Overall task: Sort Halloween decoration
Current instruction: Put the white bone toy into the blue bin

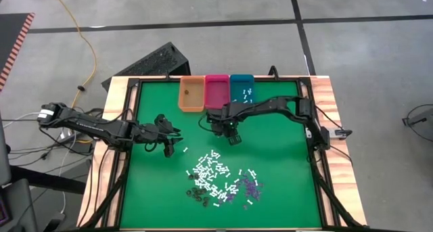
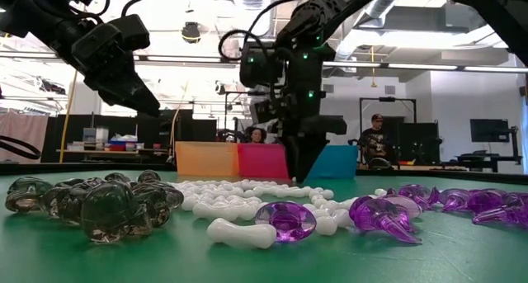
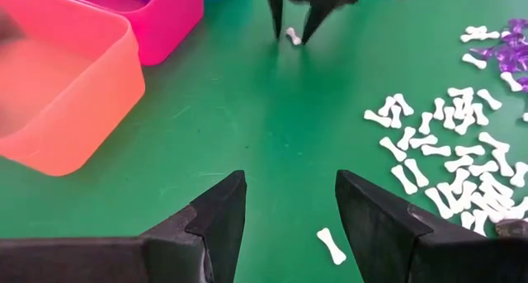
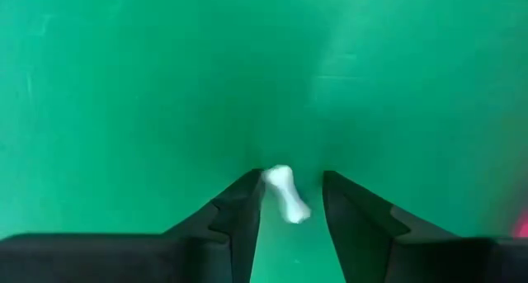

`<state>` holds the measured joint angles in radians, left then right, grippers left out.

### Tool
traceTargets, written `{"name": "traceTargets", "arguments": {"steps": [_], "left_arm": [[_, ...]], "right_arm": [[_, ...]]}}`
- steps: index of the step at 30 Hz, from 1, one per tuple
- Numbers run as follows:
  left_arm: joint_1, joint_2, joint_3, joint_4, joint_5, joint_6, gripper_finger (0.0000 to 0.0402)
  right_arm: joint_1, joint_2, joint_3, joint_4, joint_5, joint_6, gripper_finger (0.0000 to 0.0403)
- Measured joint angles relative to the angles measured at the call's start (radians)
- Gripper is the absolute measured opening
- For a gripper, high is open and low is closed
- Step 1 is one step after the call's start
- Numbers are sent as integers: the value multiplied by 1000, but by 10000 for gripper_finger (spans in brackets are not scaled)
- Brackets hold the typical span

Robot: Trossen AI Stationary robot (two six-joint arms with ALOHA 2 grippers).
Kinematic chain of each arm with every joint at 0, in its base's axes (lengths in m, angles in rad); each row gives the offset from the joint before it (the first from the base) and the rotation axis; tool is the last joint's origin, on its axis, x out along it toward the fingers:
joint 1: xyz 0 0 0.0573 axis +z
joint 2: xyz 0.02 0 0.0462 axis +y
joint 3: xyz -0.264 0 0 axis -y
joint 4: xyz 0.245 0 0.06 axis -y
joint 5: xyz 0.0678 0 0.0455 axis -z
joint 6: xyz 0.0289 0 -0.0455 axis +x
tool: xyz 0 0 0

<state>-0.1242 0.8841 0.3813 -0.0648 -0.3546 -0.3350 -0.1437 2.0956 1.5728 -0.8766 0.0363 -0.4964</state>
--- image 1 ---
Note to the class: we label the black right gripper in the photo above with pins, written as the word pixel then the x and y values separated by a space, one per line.
pixel 225 118

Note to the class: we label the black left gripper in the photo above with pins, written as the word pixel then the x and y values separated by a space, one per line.
pixel 154 132

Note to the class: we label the orange plastic bin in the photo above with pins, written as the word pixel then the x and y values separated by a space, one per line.
pixel 193 100

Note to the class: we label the pink plastic bin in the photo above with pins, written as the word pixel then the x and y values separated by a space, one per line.
pixel 216 90

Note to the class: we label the blue plastic bin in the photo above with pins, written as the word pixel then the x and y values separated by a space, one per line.
pixel 238 83

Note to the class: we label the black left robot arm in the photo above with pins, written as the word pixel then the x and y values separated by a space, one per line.
pixel 91 125

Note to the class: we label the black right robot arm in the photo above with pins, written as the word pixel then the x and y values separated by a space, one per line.
pixel 267 105

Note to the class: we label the black perforated metal case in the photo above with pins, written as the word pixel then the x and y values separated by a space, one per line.
pixel 152 61

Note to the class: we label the green table mat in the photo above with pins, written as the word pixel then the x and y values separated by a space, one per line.
pixel 287 198

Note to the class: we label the wooden table side board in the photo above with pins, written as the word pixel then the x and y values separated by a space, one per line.
pixel 345 178
pixel 96 178

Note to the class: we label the black floor bar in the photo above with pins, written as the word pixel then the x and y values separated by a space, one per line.
pixel 47 179

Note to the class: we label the black mat orange striped edge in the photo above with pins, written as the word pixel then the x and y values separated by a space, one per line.
pixel 10 36

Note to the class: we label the black frame hook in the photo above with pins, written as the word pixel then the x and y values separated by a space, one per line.
pixel 273 71

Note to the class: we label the black table frame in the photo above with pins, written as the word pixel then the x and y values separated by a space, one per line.
pixel 287 80

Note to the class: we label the grey metal post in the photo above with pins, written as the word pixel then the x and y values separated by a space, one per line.
pixel 4 151

